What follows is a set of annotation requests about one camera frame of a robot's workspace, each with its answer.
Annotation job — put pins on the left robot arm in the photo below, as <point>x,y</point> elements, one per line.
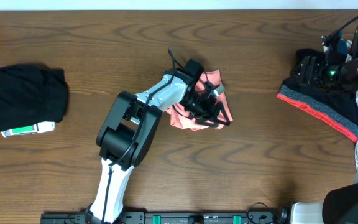
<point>127,133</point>

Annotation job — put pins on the black shorts red waistband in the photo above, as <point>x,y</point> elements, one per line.
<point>339,110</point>

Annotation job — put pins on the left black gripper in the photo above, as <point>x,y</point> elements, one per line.
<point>209,115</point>

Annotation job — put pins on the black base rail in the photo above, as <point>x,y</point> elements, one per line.
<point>258,217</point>

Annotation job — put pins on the coral pink t-shirt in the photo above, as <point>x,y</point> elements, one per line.
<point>180,118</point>

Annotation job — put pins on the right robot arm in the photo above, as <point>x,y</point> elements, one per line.
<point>340,205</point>

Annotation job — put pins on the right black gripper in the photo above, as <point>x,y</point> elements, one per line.
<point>312,66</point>

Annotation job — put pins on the white green card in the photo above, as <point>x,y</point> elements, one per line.
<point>38,128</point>

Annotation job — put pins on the folded black garment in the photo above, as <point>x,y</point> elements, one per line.
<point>30,94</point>

